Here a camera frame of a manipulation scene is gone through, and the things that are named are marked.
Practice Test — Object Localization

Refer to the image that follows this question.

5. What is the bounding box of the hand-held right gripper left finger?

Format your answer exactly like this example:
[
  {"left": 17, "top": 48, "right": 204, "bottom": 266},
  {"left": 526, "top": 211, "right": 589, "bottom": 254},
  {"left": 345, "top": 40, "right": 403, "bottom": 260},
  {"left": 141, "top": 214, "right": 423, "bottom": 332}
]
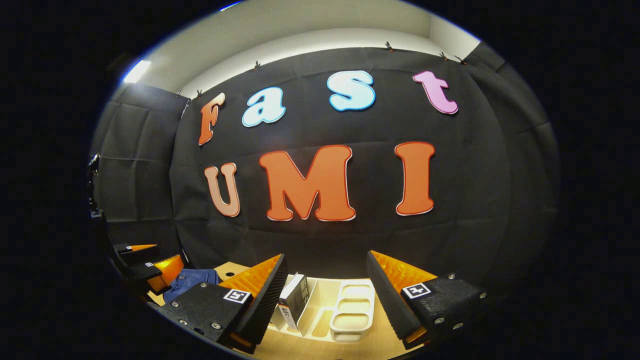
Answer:
[{"left": 157, "top": 253, "right": 290, "bottom": 355}]

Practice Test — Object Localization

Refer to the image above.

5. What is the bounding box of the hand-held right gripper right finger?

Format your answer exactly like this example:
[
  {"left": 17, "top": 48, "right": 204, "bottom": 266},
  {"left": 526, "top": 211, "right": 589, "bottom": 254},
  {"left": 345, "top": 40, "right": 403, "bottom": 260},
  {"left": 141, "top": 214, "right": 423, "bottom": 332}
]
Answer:
[{"left": 366, "top": 250, "right": 488, "bottom": 351}]

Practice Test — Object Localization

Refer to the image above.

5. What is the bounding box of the blue schoolbag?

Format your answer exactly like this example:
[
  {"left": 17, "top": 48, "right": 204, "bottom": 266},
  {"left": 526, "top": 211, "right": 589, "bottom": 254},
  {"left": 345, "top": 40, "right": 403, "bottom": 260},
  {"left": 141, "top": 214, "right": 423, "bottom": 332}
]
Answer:
[{"left": 162, "top": 268, "right": 221, "bottom": 303}]

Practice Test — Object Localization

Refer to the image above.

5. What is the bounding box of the book with night picture cover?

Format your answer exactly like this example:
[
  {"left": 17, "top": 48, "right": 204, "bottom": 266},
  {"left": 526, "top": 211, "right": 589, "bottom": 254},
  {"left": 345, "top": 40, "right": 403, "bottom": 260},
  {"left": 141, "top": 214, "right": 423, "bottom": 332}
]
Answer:
[{"left": 272, "top": 272, "right": 311, "bottom": 332}]

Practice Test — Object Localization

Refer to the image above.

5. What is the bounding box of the white bookshelf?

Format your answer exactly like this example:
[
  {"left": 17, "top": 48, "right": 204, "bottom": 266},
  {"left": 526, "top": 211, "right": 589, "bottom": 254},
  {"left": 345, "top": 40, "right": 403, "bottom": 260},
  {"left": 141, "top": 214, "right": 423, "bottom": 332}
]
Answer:
[{"left": 270, "top": 274, "right": 377, "bottom": 343}]

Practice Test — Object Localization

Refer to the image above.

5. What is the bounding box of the ceiling light strip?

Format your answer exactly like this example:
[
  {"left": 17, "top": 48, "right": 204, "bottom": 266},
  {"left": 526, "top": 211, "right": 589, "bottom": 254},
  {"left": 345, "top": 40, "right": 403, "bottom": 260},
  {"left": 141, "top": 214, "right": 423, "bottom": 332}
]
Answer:
[{"left": 123, "top": 60, "right": 152, "bottom": 84}]

